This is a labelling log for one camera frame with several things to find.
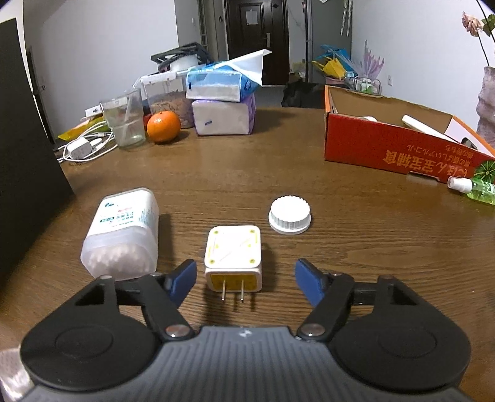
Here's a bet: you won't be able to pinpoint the grey side door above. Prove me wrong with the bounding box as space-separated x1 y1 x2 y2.
197 0 217 63

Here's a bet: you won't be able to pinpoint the clear food container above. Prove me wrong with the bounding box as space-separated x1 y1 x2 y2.
140 71 194 129

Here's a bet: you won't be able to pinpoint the white ribbed bottle cap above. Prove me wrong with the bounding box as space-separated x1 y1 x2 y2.
268 196 312 235

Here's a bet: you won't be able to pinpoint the yellow packet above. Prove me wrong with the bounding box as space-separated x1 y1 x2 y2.
58 120 107 141

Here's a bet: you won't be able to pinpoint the dried pink rose bouquet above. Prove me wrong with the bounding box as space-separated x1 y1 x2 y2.
462 11 495 67

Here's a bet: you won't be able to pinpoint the purple white tissue pack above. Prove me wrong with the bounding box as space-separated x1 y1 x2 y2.
192 94 257 136

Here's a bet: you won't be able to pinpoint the small white box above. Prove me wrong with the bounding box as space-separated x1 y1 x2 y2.
86 98 128 117

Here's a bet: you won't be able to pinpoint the red cardboard box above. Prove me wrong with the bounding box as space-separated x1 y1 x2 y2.
324 85 495 185

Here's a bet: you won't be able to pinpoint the clear glass cup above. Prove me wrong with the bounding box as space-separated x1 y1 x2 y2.
100 89 147 150

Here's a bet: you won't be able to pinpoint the purple wall decoration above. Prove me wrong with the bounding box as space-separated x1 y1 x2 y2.
361 41 386 78

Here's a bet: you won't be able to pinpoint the white charger with cable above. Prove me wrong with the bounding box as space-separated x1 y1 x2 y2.
58 130 117 163

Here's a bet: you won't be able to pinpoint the clear cotton swab box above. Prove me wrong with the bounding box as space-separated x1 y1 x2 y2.
80 187 161 282

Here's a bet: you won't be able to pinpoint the dark wooden door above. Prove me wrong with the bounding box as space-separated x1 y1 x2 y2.
224 0 290 86

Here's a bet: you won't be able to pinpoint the blue yellow bag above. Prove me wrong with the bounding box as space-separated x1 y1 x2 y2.
312 45 359 78

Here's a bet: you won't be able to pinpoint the white plug adapter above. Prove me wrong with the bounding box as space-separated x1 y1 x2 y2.
204 225 264 303

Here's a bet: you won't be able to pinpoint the black bag black handles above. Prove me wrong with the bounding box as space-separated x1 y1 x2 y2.
0 17 76 289

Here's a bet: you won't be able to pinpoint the orange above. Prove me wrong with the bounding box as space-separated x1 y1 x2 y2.
146 111 182 144

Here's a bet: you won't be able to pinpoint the grey refrigerator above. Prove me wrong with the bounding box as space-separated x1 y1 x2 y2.
302 0 352 66

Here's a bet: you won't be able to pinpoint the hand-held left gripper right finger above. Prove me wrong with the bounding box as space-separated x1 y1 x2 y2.
295 258 426 343

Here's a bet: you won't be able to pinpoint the black floor bag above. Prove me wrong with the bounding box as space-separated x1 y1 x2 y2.
281 80 329 108

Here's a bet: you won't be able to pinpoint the green spray bottle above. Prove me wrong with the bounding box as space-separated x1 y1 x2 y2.
448 176 495 205

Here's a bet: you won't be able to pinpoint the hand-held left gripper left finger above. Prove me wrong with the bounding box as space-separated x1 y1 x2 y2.
71 259 198 343

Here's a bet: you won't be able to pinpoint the folded umbrella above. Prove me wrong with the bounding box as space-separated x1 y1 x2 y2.
340 0 354 38

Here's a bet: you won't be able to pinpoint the blue tissue pack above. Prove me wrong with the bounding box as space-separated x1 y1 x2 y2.
186 49 273 103

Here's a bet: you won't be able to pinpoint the mottled ceramic vase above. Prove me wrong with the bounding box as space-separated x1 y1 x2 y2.
476 66 495 148

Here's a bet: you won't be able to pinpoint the metal trolley rack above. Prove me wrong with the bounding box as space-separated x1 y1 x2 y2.
344 73 384 96

